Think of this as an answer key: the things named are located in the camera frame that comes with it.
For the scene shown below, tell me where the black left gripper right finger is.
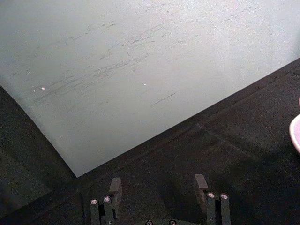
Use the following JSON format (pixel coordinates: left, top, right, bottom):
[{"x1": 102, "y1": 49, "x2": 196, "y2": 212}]
[{"x1": 194, "y1": 174, "x2": 232, "y2": 225}]

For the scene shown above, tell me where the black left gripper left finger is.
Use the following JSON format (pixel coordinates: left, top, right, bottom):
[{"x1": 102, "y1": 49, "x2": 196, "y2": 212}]
[{"x1": 90, "y1": 177, "x2": 123, "y2": 225}]

